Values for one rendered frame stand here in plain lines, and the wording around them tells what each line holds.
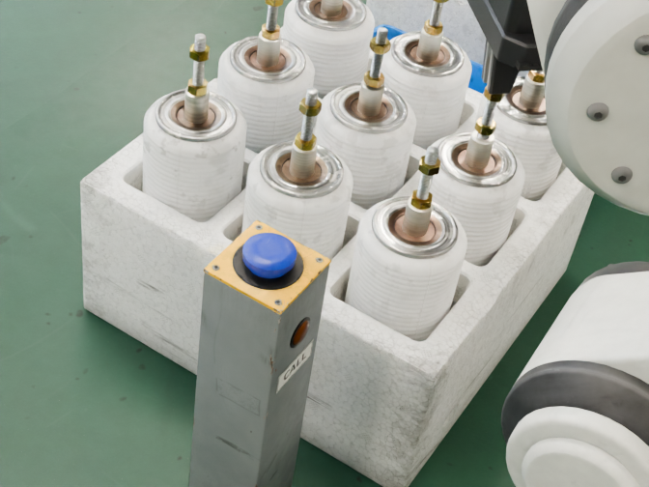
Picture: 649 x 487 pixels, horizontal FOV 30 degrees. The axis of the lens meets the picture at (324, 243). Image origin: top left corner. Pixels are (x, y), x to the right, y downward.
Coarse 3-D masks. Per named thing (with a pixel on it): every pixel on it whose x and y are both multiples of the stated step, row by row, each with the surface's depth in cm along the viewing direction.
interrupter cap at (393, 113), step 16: (336, 96) 117; (352, 96) 117; (384, 96) 118; (400, 96) 118; (336, 112) 115; (352, 112) 115; (384, 112) 116; (400, 112) 116; (352, 128) 114; (368, 128) 114; (384, 128) 114
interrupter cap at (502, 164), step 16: (448, 144) 114; (464, 144) 114; (496, 144) 114; (448, 160) 112; (464, 160) 112; (496, 160) 113; (512, 160) 113; (464, 176) 110; (480, 176) 111; (496, 176) 111; (512, 176) 111
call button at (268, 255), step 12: (252, 240) 90; (264, 240) 90; (276, 240) 90; (288, 240) 91; (252, 252) 89; (264, 252) 89; (276, 252) 90; (288, 252) 90; (252, 264) 89; (264, 264) 89; (276, 264) 89; (288, 264) 89; (264, 276) 89; (276, 276) 90
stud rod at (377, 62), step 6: (378, 30) 110; (384, 30) 110; (378, 36) 110; (384, 36) 110; (378, 42) 111; (384, 42) 111; (378, 54) 112; (372, 60) 112; (378, 60) 112; (372, 66) 113; (378, 66) 112; (372, 72) 113; (378, 72) 113
